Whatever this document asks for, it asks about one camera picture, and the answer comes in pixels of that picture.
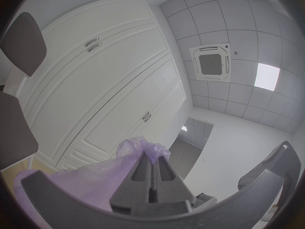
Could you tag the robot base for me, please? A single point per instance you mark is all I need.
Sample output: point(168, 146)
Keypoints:
point(206, 199)

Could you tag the purple plastic bag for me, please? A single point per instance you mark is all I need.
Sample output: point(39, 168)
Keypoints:
point(95, 180)

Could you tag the white wardrobe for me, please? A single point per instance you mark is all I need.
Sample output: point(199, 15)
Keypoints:
point(95, 80)

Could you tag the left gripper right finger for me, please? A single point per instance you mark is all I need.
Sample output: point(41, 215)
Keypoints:
point(171, 187)

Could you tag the white ceiling air conditioner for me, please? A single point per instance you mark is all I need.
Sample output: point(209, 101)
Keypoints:
point(211, 62)

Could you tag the white chair with grey cushions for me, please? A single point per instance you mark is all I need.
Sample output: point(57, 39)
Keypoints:
point(23, 44)

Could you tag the grey curtain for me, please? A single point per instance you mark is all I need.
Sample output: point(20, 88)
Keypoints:
point(188, 156)

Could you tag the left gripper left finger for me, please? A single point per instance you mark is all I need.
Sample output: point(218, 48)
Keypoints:
point(140, 166)

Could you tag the square ceiling light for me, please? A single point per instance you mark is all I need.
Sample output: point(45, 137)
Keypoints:
point(266, 76)

